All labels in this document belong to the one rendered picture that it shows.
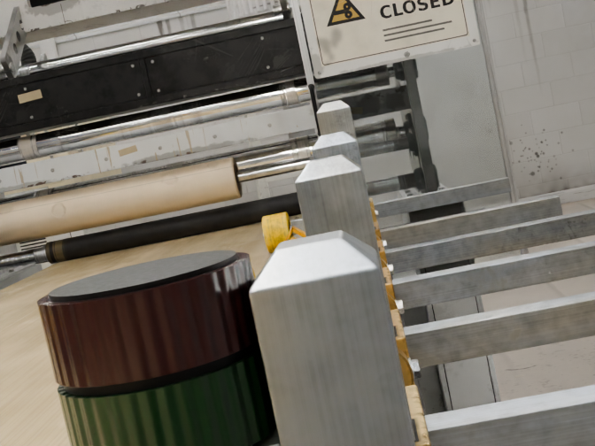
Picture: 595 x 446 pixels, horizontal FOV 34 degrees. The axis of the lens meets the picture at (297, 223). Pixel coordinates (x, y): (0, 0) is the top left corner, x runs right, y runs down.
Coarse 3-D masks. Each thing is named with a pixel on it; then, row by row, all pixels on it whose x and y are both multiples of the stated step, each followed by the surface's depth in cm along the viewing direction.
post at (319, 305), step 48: (336, 240) 26; (288, 288) 25; (336, 288) 25; (288, 336) 26; (336, 336) 26; (384, 336) 25; (288, 384) 26; (336, 384) 26; (384, 384) 26; (288, 432) 26; (336, 432) 26; (384, 432) 26
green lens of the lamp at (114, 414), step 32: (256, 352) 27; (192, 384) 25; (224, 384) 25; (256, 384) 26; (64, 416) 27; (96, 416) 25; (128, 416) 25; (160, 416) 25; (192, 416) 25; (224, 416) 25; (256, 416) 26
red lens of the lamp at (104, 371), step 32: (160, 288) 25; (192, 288) 25; (224, 288) 26; (64, 320) 25; (96, 320) 25; (128, 320) 24; (160, 320) 25; (192, 320) 25; (224, 320) 25; (64, 352) 25; (96, 352) 25; (128, 352) 25; (160, 352) 25; (192, 352) 25; (224, 352) 25; (64, 384) 26; (96, 384) 25
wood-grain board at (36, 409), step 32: (128, 256) 269; (160, 256) 251; (256, 256) 208; (32, 288) 235; (0, 320) 189; (32, 320) 180; (0, 352) 151; (32, 352) 145; (0, 384) 126; (32, 384) 122; (0, 416) 108; (32, 416) 105
